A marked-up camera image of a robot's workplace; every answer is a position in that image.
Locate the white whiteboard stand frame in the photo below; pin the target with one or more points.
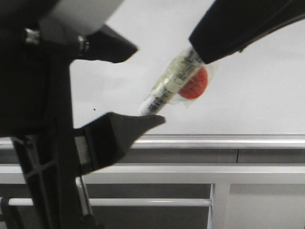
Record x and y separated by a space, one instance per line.
243 196

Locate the white whiteboard marker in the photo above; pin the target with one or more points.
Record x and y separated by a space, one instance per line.
182 68

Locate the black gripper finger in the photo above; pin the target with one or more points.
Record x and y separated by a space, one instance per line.
107 45
107 139
230 26

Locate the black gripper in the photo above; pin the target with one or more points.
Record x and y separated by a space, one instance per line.
36 113

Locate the white whiteboard with aluminium frame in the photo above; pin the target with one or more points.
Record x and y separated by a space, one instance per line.
256 98

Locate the red round magnet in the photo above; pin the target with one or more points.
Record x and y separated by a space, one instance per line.
196 86

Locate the white horizontal stand rod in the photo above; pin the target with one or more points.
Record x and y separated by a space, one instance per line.
150 202

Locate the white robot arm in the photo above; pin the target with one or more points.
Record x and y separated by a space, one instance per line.
84 17

